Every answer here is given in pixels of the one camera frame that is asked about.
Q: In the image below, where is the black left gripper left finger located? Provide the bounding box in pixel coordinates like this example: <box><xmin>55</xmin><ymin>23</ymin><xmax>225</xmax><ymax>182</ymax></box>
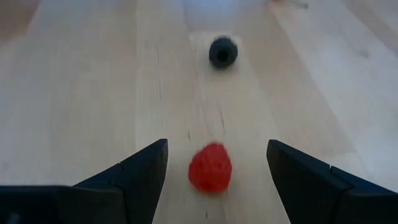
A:
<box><xmin>0</xmin><ymin>139</ymin><xmax>169</xmax><ymax>224</ymax></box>

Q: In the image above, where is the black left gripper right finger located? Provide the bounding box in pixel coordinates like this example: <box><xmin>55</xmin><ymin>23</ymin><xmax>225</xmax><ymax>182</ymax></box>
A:
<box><xmin>266</xmin><ymin>139</ymin><xmax>398</xmax><ymax>224</ymax></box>

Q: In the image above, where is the red raspberry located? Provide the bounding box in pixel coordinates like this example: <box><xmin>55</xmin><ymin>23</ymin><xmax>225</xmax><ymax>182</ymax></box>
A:
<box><xmin>187</xmin><ymin>141</ymin><xmax>233</xmax><ymax>194</ymax></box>

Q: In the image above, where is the blackberry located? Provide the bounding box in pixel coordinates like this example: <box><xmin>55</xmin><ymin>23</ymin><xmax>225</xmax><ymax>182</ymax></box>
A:
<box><xmin>208</xmin><ymin>35</ymin><xmax>239</xmax><ymax>70</ymax></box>

